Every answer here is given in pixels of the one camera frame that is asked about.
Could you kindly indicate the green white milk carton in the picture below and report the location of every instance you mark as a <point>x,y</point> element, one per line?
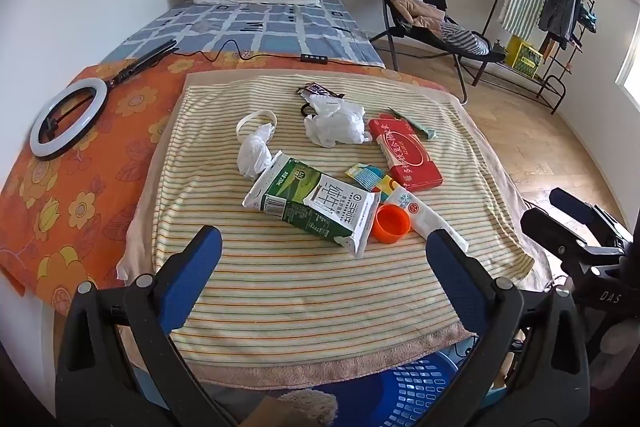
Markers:
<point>315,202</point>

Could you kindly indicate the yellow striped towel blanket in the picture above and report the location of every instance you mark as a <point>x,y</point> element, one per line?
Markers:
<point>300,297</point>

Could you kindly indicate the blue checked bedsheet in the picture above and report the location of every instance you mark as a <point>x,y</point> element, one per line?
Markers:
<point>280,32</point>

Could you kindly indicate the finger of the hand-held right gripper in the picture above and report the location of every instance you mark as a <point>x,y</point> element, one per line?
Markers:
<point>575,203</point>
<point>547,229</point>

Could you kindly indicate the beige towel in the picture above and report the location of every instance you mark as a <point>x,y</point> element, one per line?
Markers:
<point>300,372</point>

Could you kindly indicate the black clothes rack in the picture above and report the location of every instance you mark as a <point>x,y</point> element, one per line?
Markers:
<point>550,77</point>

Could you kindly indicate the yellow crate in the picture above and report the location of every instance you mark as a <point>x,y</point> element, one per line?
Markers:
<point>522,54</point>

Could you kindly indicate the white paper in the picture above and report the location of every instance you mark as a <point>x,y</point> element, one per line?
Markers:
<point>257,154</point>

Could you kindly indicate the yellow teal sachet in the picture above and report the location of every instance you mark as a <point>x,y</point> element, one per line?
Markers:
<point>365,174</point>

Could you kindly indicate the small colourful wrapper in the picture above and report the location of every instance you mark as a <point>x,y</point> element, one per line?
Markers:
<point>387,187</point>

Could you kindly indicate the orange floral bedsheet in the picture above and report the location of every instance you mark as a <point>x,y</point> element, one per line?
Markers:
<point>85,157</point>

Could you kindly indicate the red box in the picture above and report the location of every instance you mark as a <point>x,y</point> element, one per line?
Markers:
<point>410,157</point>

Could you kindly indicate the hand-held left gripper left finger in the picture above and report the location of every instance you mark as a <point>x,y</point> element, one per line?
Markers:
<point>202,267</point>

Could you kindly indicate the dark snack wrapper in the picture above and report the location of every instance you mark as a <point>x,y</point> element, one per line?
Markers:
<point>320,90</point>

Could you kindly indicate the beige garment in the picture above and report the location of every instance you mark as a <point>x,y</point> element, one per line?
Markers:
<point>415,9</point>

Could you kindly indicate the striped garment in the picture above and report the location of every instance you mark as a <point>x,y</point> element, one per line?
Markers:
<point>465,38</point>

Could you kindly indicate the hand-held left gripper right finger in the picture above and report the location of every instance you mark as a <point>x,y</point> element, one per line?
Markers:
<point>445,267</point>

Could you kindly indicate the window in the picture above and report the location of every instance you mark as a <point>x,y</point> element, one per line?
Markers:
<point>631,72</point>

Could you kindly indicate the green tube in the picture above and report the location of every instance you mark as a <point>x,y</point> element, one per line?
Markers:
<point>425,133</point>

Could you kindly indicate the teal hanging garment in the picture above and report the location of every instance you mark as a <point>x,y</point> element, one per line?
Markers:
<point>590,19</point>

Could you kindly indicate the leopard print cloth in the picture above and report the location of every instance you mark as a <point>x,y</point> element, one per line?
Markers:
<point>310,407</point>

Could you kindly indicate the blue plastic basket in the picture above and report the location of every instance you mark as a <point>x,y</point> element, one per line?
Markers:
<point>425,382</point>

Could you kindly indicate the white tube with orange cap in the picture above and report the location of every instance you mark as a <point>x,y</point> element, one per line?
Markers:
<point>425,212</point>

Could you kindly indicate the white wristband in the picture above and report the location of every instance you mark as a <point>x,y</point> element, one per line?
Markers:
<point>245,121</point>

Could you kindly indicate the white plastic bag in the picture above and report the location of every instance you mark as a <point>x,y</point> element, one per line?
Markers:
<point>335,122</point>

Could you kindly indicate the dark hanging jacket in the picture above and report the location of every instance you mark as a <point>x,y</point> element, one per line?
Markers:
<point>560,7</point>

